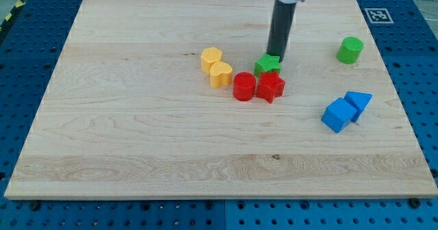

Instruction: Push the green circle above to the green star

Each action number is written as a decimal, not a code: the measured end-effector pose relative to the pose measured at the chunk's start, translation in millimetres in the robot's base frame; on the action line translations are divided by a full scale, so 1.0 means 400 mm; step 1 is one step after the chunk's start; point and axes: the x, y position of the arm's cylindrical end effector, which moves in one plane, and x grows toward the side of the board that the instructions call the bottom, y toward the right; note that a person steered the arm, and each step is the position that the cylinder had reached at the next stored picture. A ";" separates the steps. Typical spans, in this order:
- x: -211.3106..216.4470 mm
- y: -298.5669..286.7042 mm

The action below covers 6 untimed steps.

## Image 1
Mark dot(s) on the green star block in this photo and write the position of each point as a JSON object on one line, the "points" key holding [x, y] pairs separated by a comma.
{"points": [[266, 64]]}

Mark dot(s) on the white fiducial marker tag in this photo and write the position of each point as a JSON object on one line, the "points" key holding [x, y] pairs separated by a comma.
{"points": [[378, 16]]}

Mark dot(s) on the wooden board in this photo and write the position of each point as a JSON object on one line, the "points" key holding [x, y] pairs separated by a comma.
{"points": [[129, 114]]}

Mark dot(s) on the yellow hexagon block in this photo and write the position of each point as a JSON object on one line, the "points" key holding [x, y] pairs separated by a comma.
{"points": [[209, 56]]}

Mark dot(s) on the yellow heart block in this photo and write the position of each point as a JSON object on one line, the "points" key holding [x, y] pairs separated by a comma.
{"points": [[220, 74]]}

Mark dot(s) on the blue triangle block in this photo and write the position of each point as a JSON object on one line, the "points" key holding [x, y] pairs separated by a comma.
{"points": [[359, 100]]}

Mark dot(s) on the red cylinder block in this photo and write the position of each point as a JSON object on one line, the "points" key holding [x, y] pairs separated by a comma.
{"points": [[244, 86]]}

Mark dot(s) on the red star block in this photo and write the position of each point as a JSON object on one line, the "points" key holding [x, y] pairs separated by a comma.
{"points": [[270, 86]]}

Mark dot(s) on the green cylinder block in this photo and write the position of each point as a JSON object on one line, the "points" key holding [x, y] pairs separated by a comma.
{"points": [[349, 50]]}

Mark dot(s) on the blue cube block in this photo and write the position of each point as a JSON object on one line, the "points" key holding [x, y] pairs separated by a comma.
{"points": [[338, 115]]}

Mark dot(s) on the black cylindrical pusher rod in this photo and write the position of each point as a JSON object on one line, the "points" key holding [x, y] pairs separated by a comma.
{"points": [[280, 27]]}

